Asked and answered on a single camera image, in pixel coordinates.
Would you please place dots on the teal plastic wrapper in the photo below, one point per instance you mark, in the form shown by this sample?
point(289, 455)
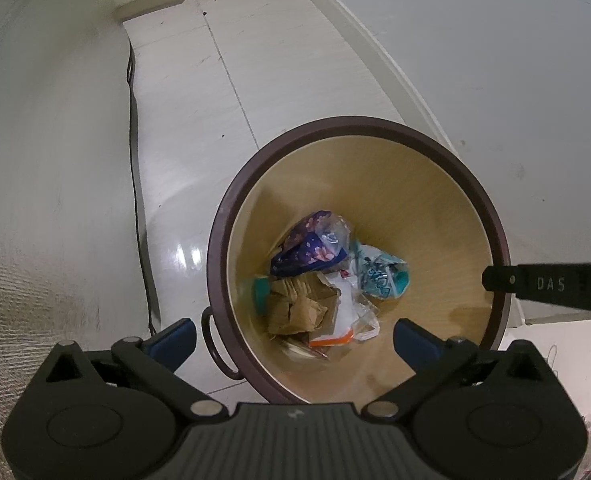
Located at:
point(261, 296)

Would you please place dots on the brown paper bag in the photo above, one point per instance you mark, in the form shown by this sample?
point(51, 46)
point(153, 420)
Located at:
point(300, 305)

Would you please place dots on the blue floral plastic bag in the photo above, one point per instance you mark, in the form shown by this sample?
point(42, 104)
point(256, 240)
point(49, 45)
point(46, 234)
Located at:
point(308, 247)

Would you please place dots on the teal white plastic packet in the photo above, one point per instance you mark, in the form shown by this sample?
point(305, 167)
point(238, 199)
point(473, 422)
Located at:
point(383, 272)

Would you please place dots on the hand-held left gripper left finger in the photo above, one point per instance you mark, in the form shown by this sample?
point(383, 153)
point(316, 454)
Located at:
point(173, 344)

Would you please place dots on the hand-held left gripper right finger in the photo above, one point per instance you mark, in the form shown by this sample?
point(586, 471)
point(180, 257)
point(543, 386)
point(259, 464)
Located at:
point(418, 344)

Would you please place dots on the clear bag with orange strip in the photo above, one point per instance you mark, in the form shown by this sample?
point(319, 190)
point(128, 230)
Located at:
point(345, 317)

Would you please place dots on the brown rimmed beige trash bin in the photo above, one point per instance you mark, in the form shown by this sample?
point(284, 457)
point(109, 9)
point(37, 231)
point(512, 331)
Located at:
point(425, 195)

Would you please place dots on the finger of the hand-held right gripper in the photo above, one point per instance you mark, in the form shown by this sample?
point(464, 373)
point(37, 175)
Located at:
point(500, 277)

